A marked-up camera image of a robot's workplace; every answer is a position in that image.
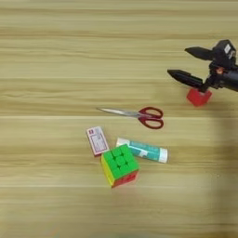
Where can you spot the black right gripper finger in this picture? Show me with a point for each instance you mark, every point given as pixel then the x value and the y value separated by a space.
pixel 200 53
pixel 187 79

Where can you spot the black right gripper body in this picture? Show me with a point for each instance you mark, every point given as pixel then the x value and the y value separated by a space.
pixel 226 80

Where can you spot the red cube block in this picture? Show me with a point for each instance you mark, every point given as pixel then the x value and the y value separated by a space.
pixel 198 97

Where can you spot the white teal glue stick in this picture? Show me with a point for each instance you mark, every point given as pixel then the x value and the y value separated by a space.
pixel 145 151

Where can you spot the green red yellow puzzle cube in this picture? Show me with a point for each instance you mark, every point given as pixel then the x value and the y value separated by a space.
pixel 119 164

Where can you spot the small black white-labelled box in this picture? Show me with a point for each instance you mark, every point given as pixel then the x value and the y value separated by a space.
pixel 224 51

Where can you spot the small red white card box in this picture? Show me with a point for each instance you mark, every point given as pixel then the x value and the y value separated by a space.
pixel 97 141

